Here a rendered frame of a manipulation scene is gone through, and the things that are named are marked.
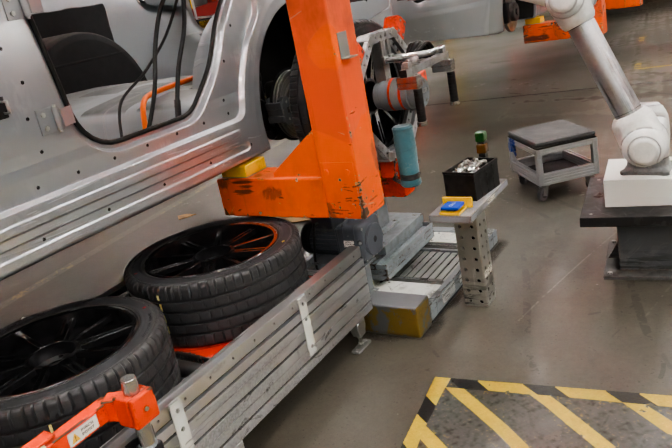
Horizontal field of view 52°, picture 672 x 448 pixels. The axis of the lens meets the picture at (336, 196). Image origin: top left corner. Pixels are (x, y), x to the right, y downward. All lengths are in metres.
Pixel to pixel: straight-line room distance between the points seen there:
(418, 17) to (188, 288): 3.58
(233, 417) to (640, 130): 1.71
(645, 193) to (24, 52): 2.24
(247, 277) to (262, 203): 0.50
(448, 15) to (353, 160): 3.13
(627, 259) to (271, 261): 1.48
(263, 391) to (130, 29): 3.05
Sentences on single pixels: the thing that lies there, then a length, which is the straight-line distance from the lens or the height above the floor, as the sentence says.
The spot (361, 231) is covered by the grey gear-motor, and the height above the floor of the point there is 0.38.
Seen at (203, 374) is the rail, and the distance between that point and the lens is 1.99.
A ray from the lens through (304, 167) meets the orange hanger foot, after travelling 2.56.
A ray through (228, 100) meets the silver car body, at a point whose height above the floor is 0.99.
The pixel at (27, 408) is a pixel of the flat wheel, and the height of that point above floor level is 0.50.
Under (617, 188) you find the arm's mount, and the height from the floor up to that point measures 0.38.
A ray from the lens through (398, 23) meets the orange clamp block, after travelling 3.08.
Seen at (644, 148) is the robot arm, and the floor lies 0.59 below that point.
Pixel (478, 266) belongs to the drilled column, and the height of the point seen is 0.18.
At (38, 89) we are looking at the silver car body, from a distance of 2.18.
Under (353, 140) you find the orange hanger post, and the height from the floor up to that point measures 0.81.
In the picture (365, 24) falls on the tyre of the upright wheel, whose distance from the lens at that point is 2.99.
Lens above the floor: 1.34
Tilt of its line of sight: 17 degrees down
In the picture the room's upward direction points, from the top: 11 degrees counter-clockwise
